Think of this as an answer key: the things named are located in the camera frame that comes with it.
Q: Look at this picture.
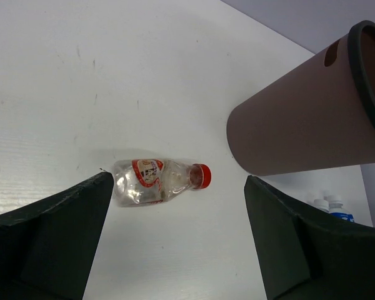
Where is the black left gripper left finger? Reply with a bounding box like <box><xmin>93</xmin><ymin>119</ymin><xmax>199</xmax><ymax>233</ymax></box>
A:
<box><xmin>0</xmin><ymin>171</ymin><xmax>114</xmax><ymax>299</ymax></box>

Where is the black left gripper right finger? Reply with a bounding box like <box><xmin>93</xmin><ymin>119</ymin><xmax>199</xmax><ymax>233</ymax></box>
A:
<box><xmin>244</xmin><ymin>176</ymin><xmax>375</xmax><ymax>299</ymax></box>

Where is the blue label bottle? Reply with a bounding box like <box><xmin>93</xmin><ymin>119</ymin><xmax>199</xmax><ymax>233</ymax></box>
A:
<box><xmin>313</xmin><ymin>199</ymin><xmax>329</xmax><ymax>214</ymax></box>
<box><xmin>326</xmin><ymin>195</ymin><xmax>354</xmax><ymax>223</ymax></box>

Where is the clear bottle red cap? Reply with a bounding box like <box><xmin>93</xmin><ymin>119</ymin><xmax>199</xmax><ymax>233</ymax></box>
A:
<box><xmin>112</xmin><ymin>158</ymin><xmax>212</xmax><ymax>208</ymax></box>

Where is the brown bin black rim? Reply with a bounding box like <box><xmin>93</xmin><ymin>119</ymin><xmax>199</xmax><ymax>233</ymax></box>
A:
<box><xmin>226</xmin><ymin>20</ymin><xmax>375</xmax><ymax>176</ymax></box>

